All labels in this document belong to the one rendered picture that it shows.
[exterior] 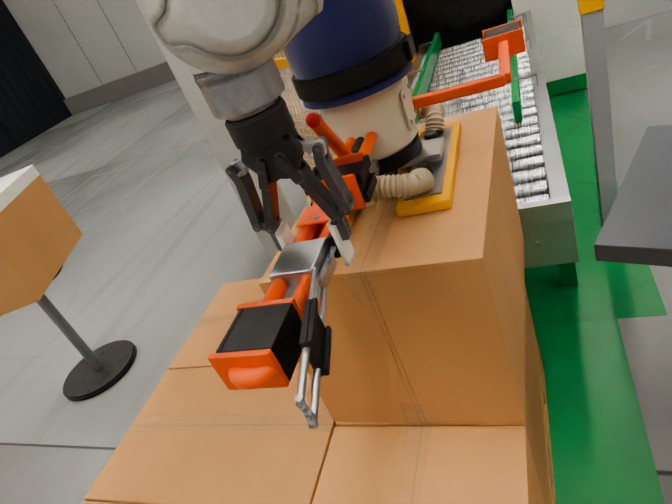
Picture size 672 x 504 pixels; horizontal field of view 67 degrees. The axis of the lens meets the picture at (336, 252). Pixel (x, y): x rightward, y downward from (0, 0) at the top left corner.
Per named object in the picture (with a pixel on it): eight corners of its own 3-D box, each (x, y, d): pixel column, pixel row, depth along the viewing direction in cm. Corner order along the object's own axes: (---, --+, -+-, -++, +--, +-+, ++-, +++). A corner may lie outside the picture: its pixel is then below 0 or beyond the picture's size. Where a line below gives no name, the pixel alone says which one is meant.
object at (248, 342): (256, 334, 61) (237, 303, 59) (311, 329, 58) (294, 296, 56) (228, 390, 55) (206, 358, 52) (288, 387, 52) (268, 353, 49)
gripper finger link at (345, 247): (332, 211, 67) (337, 210, 67) (351, 253, 70) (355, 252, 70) (326, 224, 65) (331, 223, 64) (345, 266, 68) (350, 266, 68)
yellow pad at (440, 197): (418, 139, 119) (412, 120, 117) (461, 129, 115) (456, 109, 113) (397, 218, 93) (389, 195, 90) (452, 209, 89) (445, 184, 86)
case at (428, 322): (388, 257, 157) (344, 140, 137) (524, 241, 141) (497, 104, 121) (333, 422, 112) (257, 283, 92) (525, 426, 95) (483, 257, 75)
